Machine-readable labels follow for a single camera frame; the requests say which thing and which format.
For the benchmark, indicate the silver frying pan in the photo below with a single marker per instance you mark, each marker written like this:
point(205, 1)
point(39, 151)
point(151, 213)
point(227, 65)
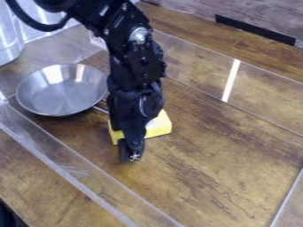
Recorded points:
point(61, 90)

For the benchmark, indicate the clear acrylic wall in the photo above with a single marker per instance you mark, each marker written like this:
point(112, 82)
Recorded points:
point(267, 95)
point(128, 207)

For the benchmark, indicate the yellow butter block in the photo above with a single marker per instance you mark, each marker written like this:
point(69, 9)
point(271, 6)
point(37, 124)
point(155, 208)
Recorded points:
point(157, 127)

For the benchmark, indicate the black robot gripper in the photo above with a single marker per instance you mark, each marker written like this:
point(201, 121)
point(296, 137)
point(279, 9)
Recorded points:
point(129, 114)

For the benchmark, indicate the black strip on table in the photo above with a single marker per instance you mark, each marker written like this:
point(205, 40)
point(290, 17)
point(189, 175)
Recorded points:
point(255, 30)

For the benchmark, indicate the clear acrylic corner bracket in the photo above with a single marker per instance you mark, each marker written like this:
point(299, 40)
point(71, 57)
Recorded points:
point(97, 41)

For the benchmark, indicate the white sheer curtain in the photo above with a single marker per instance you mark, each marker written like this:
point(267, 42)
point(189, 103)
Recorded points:
point(16, 33)

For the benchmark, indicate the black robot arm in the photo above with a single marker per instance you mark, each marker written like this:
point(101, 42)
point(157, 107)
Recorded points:
point(136, 65)

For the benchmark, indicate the clear acrylic front wall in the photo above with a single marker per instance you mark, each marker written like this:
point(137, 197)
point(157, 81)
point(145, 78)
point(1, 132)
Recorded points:
point(128, 207)

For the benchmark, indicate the clear acrylic back wall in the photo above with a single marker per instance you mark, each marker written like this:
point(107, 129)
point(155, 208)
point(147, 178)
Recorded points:
point(267, 95)

